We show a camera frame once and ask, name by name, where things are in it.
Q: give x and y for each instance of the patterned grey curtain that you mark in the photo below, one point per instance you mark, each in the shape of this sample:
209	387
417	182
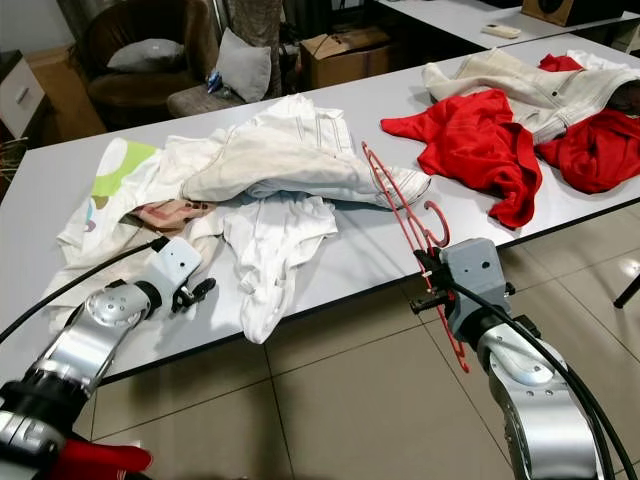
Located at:
255	18

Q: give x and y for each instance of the grey oval cushion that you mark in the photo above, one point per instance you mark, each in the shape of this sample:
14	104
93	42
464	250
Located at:
145	55

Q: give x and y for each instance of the grey brown ottoman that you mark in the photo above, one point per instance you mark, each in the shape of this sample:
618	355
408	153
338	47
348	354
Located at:
195	103

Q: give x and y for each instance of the wooden speaker box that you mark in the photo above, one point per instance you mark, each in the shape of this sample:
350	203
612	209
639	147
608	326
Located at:
570	10

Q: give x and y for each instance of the white shirt with colourful print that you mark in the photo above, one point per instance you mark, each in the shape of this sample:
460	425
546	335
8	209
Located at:
105	225

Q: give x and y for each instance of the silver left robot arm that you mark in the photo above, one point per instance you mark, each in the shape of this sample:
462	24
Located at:
100	340

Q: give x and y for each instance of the blue white packet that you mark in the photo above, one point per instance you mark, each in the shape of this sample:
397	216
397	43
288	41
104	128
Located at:
214	83

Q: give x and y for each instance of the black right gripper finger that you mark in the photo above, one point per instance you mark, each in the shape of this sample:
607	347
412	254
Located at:
430	304
427	261

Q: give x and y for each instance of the brown armchair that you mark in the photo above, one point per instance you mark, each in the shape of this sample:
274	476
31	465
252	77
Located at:
130	95

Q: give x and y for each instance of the white drawer cabinet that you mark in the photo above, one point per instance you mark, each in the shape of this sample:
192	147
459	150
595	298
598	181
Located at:
20	95

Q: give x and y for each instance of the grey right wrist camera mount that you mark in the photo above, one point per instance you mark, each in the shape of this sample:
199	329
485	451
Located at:
475	270

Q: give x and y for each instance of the open cardboard box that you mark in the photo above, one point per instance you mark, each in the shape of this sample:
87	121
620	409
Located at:
345	60

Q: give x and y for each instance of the red garment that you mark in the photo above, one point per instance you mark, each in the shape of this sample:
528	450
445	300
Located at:
595	150
470	140

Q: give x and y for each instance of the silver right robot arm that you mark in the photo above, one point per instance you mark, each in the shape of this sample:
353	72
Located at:
540	410

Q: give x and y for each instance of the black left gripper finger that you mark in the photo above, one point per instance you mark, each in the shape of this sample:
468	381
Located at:
207	288

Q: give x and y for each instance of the white remote control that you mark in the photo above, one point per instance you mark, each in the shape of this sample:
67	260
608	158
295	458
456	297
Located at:
502	30

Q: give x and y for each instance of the cream jacket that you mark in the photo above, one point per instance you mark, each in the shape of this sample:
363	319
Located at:
290	150
530	90

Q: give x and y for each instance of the small plain white shirt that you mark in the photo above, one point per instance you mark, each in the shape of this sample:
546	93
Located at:
275	260

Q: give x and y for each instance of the grey square pillow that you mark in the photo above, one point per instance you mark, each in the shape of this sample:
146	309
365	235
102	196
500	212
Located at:
245	68

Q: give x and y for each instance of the small red cloth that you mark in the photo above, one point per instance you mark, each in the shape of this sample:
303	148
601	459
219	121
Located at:
560	63

